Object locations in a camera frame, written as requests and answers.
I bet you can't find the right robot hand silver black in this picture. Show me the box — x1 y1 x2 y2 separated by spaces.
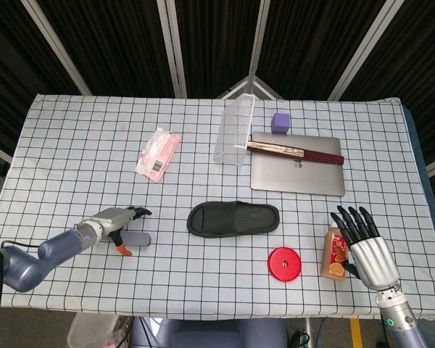
330 205 401 291

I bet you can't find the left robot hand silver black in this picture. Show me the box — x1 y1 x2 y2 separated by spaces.
88 205 154 257

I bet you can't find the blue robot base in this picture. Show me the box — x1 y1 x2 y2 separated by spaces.
130 317 289 348

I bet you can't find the brown juice bottle red label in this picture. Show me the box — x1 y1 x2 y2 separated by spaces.
320 225 352 281

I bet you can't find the pink white plastic packet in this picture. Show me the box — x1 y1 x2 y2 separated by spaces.
136 128 182 183

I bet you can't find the red plastic disc with hole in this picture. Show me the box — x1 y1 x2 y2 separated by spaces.
268 246 303 281

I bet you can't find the black slipper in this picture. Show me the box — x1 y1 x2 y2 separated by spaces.
186 201 280 239

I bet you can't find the white checked tablecloth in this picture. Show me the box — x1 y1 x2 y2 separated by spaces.
0 94 435 322

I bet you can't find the grey closed laptop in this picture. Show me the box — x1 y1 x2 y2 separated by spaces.
249 131 347 197

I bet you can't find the clear plastic container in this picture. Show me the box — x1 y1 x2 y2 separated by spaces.
67 312 119 348

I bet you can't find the blue table cover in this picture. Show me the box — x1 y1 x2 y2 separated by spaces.
401 104 435 322

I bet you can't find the dark red folded fan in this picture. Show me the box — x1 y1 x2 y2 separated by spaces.
246 140 344 167

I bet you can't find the purple cube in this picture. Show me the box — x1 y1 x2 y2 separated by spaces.
271 112 291 134

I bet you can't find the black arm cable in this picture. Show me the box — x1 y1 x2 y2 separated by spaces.
0 240 41 348

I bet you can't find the black folding partition white frame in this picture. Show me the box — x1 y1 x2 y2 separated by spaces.
0 0 435 178

